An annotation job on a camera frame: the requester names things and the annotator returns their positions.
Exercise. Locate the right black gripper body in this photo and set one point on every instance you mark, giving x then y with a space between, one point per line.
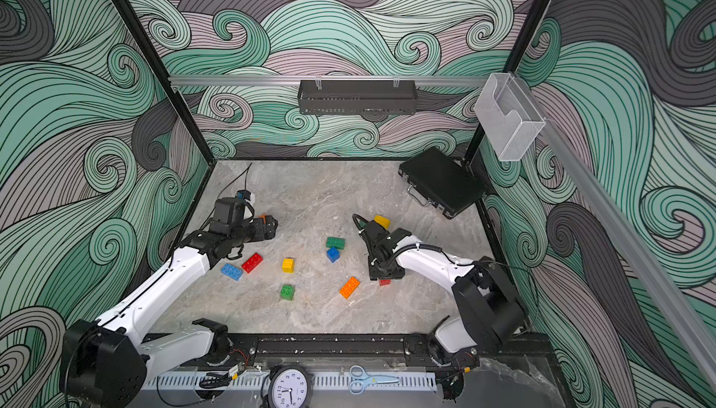
376 268

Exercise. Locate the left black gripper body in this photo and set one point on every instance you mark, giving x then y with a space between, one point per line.
251 233

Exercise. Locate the orange long lego brick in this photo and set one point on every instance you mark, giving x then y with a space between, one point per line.
349 287

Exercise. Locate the blue square lego brick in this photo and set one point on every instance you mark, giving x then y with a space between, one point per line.
333 254

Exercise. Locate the green long lego brick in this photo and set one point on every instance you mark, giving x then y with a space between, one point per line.
335 243

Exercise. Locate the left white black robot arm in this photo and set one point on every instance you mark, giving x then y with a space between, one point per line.
106 361

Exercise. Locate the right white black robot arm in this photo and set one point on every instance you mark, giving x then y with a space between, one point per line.
490 307

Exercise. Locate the red long lego brick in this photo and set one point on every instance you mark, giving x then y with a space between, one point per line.
252 263

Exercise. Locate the light blue lego brick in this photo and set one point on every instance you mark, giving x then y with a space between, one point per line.
231 271

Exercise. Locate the yellow curved lego brick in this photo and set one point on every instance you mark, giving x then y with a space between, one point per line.
382 221

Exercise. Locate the yellow square lego brick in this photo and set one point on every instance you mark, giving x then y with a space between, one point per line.
288 265

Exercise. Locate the green square lego brick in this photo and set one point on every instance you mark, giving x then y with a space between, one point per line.
287 292

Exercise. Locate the black briefcase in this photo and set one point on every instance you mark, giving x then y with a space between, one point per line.
436 180

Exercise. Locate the light blue scissors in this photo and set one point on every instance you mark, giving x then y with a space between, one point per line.
360 380

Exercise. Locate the white analog clock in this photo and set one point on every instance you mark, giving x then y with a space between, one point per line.
290 387

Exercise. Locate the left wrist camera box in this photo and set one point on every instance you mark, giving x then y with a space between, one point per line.
232 212

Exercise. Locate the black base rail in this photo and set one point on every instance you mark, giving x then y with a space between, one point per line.
409 349

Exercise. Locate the white slotted cable duct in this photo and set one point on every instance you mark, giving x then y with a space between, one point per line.
253 381

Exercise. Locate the aluminium back rail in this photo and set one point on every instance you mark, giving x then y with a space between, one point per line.
257 80

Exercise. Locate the clear plastic wall holder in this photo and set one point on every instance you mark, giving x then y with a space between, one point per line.
509 115

